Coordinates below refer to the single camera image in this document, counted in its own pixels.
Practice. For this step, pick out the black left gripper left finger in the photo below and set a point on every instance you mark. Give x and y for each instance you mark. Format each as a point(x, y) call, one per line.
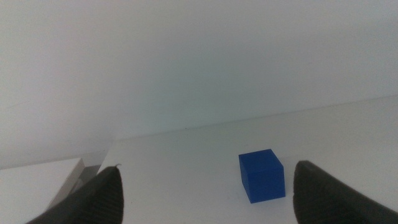
point(99, 202)

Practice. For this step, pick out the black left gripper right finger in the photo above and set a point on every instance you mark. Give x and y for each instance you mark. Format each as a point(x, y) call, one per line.
point(320, 202)

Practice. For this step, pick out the blue cube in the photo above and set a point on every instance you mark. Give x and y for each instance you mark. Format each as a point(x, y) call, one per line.
point(264, 180)

